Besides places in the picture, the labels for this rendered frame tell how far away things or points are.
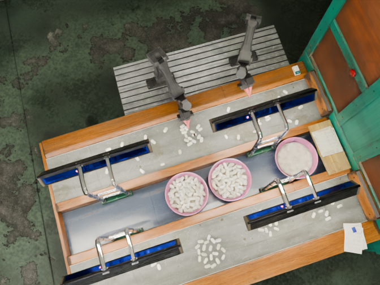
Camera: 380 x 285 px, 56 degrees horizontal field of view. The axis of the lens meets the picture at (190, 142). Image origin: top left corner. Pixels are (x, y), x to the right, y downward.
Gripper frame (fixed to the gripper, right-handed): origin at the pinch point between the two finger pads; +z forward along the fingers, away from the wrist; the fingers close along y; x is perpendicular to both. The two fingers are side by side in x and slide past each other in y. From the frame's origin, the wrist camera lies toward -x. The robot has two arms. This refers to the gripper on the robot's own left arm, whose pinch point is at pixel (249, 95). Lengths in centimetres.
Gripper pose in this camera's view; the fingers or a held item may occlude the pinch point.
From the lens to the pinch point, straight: 229.8
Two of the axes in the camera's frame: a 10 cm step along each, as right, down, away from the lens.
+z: 3.1, 8.7, 3.8
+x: -1.8, -3.4, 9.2
